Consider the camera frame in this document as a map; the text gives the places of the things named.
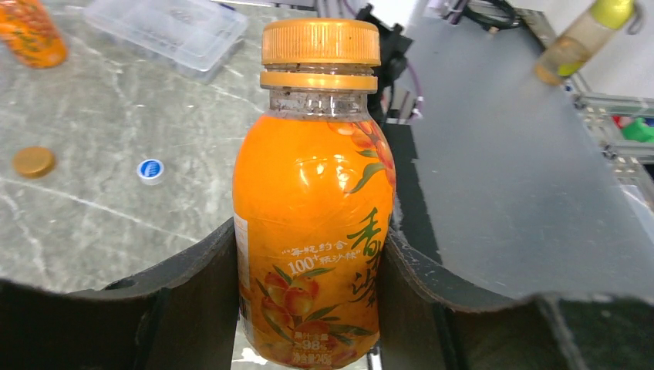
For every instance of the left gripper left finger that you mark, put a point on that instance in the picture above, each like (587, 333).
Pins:
(179, 314)

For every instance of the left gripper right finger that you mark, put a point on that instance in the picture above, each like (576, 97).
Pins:
(430, 318)

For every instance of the orange juice bottle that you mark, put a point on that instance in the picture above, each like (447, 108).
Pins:
(313, 190)
(31, 35)

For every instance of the orange bottle cap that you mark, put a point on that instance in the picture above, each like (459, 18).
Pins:
(34, 162)
(321, 40)

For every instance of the white blue bottle cap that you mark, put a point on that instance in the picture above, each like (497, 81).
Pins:
(150, 171)

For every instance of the yellow green bottle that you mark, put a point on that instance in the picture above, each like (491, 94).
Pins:
(585, 37)

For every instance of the clear plastic box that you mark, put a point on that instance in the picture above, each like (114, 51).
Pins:
(194, 38)

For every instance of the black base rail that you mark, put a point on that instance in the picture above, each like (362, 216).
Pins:
(410, 214)

